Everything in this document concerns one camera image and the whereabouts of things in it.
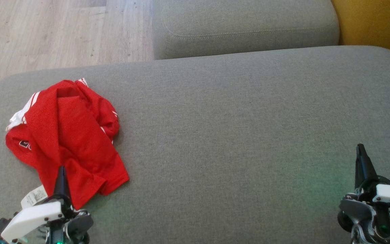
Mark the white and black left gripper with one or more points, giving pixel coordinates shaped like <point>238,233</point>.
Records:
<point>32,217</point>

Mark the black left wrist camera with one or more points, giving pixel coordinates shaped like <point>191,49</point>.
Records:
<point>0,228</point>

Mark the small grey sofa cushion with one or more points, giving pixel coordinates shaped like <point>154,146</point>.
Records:
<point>242,23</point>

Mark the red and white basketball jersey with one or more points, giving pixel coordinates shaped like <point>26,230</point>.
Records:
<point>80,135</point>

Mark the grey fabric sofa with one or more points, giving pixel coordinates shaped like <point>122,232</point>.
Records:
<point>232,135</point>

